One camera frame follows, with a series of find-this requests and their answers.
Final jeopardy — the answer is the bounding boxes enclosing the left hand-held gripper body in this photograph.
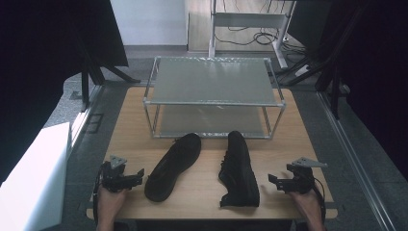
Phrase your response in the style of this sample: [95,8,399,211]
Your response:
[101,154,137,193]

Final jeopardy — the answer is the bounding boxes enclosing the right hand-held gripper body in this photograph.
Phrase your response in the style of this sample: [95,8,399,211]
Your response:
[282,156,329,194]

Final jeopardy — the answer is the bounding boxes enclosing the black shoe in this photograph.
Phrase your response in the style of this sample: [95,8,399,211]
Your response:
[143,132,203,203]
[217,130,261,208]

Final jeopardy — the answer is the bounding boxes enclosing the grey two-tier shoe rack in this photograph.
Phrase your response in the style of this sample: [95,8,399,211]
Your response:
[142,56,287,141]

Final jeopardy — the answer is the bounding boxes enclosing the person's left hand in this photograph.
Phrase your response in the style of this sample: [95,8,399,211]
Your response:
[96,185,128,214]

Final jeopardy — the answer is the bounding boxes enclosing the person's right hand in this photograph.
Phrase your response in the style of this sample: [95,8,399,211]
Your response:
[288,188,319,216]

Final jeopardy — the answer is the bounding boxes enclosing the white box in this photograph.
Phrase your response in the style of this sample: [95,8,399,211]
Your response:
[0,121,72,231]

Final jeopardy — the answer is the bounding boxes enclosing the white power strip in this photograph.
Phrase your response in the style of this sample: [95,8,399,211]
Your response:
[293,64,312,78]

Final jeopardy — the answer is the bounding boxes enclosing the black stand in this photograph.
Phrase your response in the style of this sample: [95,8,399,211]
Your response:
[274,6,367,120]
[75,35,142,114]

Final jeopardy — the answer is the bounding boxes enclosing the black curtain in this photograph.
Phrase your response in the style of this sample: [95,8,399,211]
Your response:
[0,0,130,186]
[287,0,408,181]

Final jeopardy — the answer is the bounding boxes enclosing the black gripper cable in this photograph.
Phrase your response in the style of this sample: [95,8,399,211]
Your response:
[312,176,327,224]
[91,163,107,213]

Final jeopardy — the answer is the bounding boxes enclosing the aluminium floor rail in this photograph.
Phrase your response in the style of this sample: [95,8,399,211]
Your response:
[68,85,104,150]
[317,90,400,231]

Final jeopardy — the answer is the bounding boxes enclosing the black floor cables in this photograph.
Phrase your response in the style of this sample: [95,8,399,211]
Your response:
[214,0,307,56]

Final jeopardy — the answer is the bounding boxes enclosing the white metal desk frame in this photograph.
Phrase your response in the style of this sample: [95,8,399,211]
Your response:
[208,0,297,70]

